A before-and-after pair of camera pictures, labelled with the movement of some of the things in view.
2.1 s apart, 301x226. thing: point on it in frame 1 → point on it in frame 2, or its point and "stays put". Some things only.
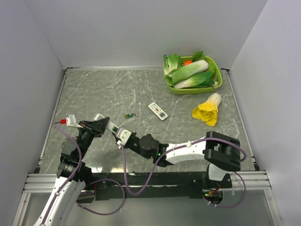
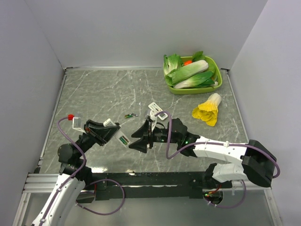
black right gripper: [126, 144] → [141, 144]
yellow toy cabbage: [208, 111] stays put
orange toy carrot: [187, 62] stays put
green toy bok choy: [202, 79] stays put
